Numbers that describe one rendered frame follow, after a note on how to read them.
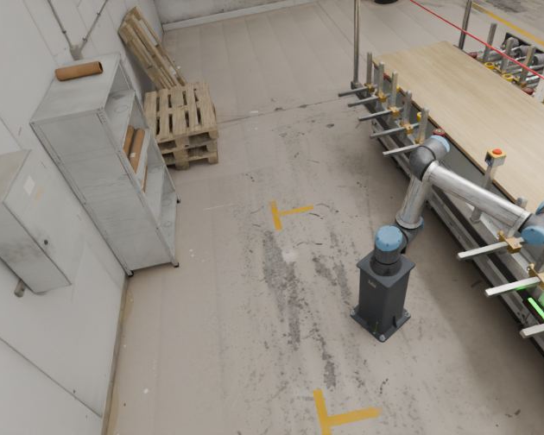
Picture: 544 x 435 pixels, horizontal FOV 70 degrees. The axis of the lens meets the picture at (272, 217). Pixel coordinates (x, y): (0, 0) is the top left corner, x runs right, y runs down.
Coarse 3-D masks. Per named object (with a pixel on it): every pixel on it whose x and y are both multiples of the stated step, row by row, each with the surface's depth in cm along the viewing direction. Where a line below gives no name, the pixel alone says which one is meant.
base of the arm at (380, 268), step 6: (372, 258) 240; (372, 264) 238; (378, 264) 234; (384, 264) 231; (390, 264) 230; (396, 264) 232; (378, 270) 235; (384, 270) 233; (390, 270) 233; (396, 270) 234
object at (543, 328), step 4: (528, 328) 175; (532, 328) 175; (536, 328) 174; (540, 328) 174; (520, 332) 176; (524, 332) 174; (528, 332) 174; (532, 332) 173; (536, 332) 173; (540, 332) 174; (524, 336) 174; (528, 336) 174; (532, 336) 175
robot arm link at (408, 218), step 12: (432, 144) 184; (444, 144) 185; (408, 192) 211; (420, 192) 205; (408, 204) 214; (420, 204) 211; (396, 216) 230; (408, 216) 220; (420, 216) 222; (408, 228) 225; (420, 228) 232; (408, 240) 228
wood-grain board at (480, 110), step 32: (384, 64) 366; (416, 64) 358; (448, 64) 350; (480, 64) 342; (416, 96) 319; (448, 96) 312; (480, 96) 306; (512, 96) 300; (448, 128) 282; (480, 128) 277; (512, 128) 272; (480, 160) 253; (512, 160) 249; (512, 192) 229
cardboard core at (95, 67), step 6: (72, 66) 268; (78, 66) 267; (84, 66) 267; (90, 66) 267; (96, 66) 267; (102, 66) 274; (60, 72) 267; (66, 72) 267; (72, 72) 267; (78, 72) 268; (84, 72) 269; (90, 72) 269; (96, 72) 271; (60, 78) 269; (66, 78) 270; (72, 78) 271
